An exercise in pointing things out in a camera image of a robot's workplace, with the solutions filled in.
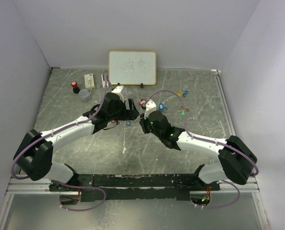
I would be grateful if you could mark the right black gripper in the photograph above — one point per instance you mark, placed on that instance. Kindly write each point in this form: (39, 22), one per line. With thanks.
(143, 122)

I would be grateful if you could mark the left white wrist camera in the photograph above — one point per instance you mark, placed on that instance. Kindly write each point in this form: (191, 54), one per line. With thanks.
(120, 91)

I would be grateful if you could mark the red black stamp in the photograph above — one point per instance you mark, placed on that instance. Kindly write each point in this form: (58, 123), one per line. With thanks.
(75, 87)

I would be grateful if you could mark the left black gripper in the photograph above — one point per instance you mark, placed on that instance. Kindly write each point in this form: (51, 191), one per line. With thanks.
(131, 114)

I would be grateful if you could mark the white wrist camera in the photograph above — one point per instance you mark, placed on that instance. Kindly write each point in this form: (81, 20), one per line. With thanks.
(148, 107)
(120, 91)

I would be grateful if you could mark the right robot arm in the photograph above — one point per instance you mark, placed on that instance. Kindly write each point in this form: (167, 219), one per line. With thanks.
(236, 160)

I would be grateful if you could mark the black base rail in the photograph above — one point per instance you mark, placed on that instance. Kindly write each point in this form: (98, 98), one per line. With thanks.
(146, 186)

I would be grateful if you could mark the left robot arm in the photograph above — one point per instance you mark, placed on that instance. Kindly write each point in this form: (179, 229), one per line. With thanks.
(35, 153)

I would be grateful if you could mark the right aluminium side rail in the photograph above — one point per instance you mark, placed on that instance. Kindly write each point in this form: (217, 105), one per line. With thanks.
(256, 195)

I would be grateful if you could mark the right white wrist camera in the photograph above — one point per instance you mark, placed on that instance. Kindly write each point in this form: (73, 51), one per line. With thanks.
(148, 107)

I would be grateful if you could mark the small whiteboard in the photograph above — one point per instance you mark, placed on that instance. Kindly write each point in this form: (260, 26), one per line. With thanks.
(132, 67)

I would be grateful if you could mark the white green box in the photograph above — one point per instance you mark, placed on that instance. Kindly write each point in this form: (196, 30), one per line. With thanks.
(89, 81)

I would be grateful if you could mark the clear plastic cup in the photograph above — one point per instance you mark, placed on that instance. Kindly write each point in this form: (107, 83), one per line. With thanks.
(85, 95)

